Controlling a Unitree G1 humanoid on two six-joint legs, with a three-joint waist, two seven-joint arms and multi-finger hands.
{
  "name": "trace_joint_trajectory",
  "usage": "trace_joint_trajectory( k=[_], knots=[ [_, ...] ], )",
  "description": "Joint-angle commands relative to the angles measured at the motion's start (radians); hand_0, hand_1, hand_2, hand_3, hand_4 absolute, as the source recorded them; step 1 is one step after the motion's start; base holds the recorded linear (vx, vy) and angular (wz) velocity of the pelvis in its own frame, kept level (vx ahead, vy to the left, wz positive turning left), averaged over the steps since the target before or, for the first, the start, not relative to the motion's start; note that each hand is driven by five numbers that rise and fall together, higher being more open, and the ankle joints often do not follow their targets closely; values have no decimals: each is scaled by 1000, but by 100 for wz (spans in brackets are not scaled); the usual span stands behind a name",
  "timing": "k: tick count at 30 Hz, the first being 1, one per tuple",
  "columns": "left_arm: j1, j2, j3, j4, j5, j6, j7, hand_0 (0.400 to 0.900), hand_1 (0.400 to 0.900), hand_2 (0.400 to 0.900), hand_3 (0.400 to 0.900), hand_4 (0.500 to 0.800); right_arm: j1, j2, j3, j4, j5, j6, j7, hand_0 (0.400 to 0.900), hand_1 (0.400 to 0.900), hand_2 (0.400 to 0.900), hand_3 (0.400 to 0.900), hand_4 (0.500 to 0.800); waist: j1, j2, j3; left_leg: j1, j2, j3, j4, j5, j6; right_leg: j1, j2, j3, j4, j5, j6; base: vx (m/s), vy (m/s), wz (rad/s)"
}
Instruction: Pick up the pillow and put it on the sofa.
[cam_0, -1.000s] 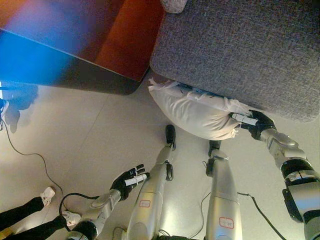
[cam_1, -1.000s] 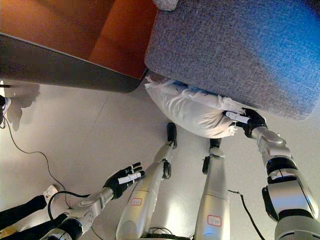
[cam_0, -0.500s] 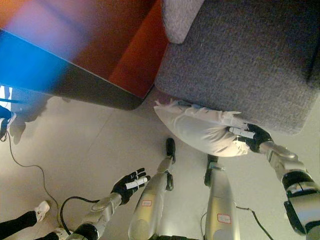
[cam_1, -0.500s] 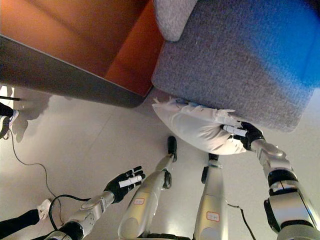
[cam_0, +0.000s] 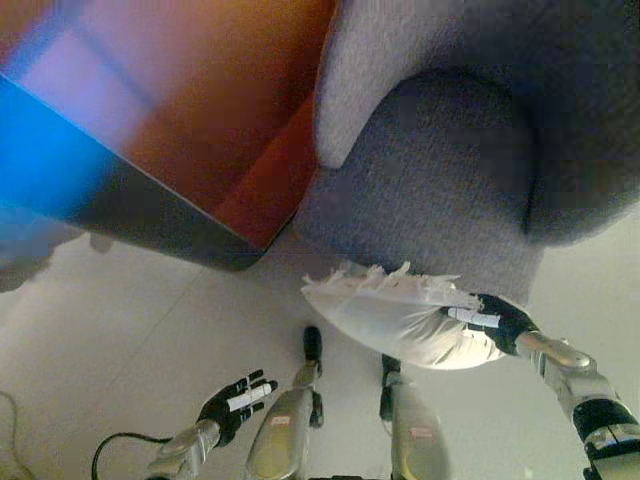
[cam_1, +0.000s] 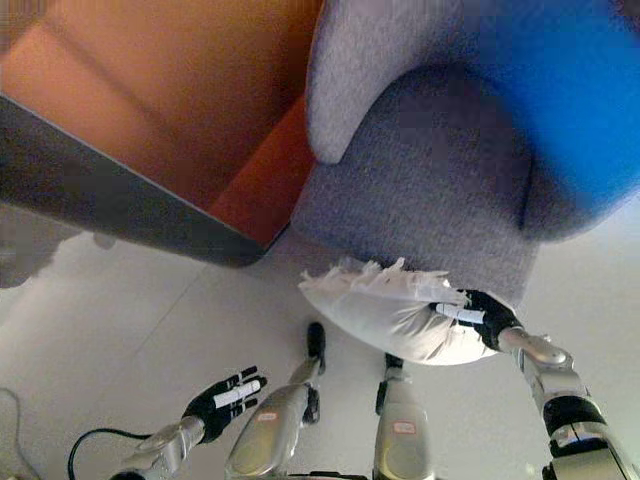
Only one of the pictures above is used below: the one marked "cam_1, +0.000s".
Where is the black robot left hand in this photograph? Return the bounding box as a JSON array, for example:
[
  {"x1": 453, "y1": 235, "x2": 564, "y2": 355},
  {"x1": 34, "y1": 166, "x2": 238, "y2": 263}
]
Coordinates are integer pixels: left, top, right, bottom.
[{"x1": 181, "y1": 364, "x2": 269, "y2": 446}]

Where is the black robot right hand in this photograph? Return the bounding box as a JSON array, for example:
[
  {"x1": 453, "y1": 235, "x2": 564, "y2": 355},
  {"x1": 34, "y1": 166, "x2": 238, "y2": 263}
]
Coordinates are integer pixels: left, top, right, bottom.
[{"x1": 433, "y1": 288, "x2": 524, "y2": 352}]

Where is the white tasselled square pillow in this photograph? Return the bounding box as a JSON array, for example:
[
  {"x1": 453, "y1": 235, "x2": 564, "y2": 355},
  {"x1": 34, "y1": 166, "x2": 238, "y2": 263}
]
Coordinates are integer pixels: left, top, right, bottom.
[{"x1": 298, "y1": 256, "x2": 501, "y2": 367}]

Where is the silver robot left leg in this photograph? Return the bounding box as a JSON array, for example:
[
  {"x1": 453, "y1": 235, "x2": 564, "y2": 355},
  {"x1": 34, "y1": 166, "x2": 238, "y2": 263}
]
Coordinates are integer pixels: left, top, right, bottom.
[{"x1": 223, "y1": 355, "x2": 322, "y2": 480}]

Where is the black robot left foot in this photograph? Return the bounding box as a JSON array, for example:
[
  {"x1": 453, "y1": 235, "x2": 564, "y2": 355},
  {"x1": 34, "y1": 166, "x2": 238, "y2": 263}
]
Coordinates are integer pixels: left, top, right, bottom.
[{"x1": 305, "y1": 322, "x2": 328, "y2": 376}]

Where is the grey fabric round armchair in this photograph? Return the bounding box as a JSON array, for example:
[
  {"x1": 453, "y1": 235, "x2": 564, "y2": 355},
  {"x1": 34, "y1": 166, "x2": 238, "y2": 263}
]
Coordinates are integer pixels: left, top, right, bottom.
[{"x1": 292, "y1": 0, "x2": 640, "y2": 307}]

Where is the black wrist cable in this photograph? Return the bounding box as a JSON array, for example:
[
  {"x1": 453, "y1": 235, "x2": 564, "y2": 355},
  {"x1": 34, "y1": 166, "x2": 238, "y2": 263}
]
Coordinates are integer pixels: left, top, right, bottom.
[{"x1": 66, "y1": 427, "x2": 153, "y2": 480}]

